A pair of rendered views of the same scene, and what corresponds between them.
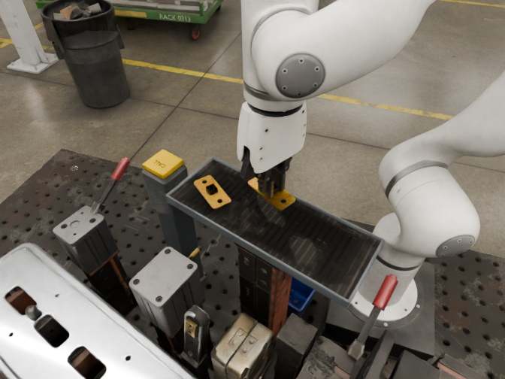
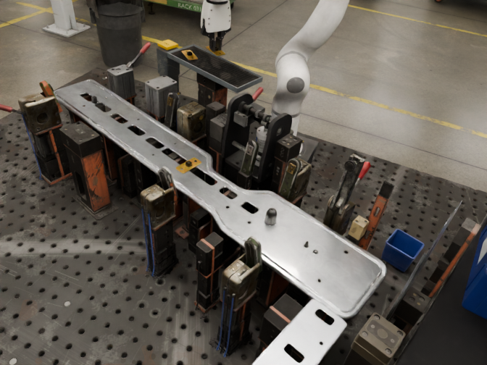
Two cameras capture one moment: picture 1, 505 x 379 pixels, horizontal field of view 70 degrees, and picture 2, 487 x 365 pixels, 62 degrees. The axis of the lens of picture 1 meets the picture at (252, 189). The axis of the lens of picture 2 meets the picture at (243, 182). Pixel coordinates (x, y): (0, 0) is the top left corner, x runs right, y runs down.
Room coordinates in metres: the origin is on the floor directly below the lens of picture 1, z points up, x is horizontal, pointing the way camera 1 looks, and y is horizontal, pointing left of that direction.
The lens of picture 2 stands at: (-1.01, -0.25, 1.83)
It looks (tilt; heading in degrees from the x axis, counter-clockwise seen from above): 41 degrees down; 2
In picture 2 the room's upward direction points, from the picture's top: 6 degrees clockwise
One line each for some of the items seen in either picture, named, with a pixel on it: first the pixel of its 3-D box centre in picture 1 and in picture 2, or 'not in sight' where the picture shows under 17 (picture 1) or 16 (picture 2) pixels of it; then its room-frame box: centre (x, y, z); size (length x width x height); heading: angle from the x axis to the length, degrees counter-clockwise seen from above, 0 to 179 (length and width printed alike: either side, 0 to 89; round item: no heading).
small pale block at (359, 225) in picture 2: not in sight; (344, 263); (-0.21, -0.54, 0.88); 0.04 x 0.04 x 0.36; 55
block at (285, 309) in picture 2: not in sight; (277, 340); (-0.47, -0.36, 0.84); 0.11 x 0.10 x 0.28; 145
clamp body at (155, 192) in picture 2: not in sight; (160, 230); (-0.18, 0.03, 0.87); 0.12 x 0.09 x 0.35; 145
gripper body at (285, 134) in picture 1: (273, 126); (216, 13); (0.42, -0.03, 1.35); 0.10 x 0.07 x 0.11; 130
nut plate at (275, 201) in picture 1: (270, 189); (215, 48); (0.42, -0.03, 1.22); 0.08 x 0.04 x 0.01; 40
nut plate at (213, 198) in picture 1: (211, 189); (189, 53); (0.47, 0.08, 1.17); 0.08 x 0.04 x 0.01; 33
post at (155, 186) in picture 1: (179, 233); (169, 96); (0.56, 0.18, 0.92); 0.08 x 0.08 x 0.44; 55
